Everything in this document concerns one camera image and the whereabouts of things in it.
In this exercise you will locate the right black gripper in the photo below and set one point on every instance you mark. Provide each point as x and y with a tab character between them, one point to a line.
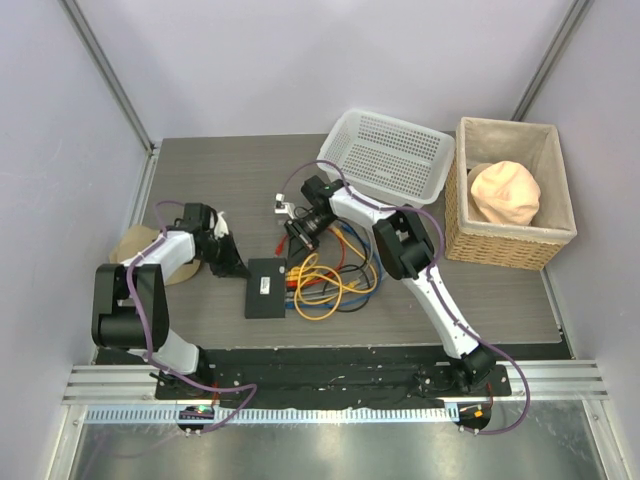
298	250

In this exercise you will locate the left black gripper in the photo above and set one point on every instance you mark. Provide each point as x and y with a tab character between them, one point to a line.
233	265

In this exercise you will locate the black network switch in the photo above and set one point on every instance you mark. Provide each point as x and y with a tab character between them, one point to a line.
265	289

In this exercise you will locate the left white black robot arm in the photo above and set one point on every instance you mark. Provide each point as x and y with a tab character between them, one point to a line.
130	309

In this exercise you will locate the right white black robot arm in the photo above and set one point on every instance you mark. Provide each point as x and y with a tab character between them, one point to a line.
407	254

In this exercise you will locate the white plastic perforated basket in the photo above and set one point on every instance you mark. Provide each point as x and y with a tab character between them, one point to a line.
389	159

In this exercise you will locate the peach cloth hat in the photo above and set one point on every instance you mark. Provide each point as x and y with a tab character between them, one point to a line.
503	193

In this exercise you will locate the wicker basket with liner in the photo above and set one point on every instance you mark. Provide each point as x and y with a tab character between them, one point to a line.
537	147

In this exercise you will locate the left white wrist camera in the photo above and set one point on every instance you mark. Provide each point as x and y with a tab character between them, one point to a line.
220	227

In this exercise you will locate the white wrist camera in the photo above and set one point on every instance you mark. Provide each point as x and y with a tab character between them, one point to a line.
283	207
220	227

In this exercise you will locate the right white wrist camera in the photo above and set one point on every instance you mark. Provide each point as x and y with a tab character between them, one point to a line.
283	207

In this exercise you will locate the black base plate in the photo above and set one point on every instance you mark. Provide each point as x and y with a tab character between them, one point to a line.
305	378

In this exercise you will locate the aluminium rail frame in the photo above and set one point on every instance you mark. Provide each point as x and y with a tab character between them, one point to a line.
341	414

